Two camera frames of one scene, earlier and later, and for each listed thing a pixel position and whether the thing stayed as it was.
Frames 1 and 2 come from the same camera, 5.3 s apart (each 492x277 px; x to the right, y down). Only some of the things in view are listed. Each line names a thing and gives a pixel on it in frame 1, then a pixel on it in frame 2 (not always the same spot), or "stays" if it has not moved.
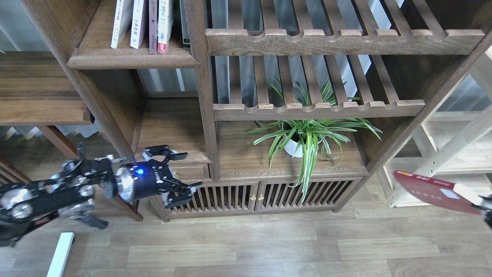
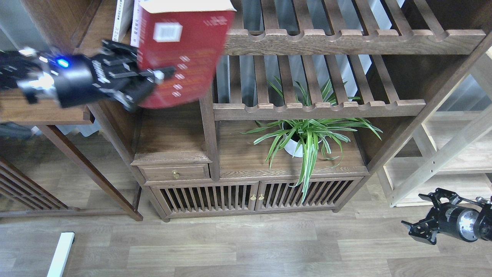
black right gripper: [486, 202] → [463, 222]
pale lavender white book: [140, 22] stays
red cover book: [438, 192] → [193, 36]
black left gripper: [135, 180] → [79, 79]
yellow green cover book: [124, 11] stays
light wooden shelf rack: [454, 143] stays
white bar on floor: [61, 255] stays
